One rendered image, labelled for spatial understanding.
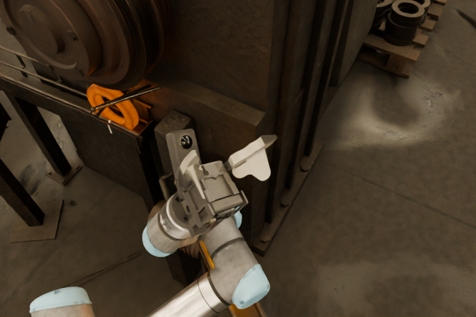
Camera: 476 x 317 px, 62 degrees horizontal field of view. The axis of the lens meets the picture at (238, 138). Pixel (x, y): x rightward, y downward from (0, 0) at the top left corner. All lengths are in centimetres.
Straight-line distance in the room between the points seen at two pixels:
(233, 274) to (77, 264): 124
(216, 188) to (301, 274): 123
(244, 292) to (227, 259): 7
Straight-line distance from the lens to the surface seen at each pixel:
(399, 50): 263
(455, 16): 336
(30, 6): 103
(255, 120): 107
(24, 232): 209
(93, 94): 133
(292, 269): 181
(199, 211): 62
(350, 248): 189
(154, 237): 76
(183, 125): 117
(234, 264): 77
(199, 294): 79
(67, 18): 93
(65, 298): 97
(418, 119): 246
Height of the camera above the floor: 168
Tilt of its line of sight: 51 degrees down
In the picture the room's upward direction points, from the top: straight up
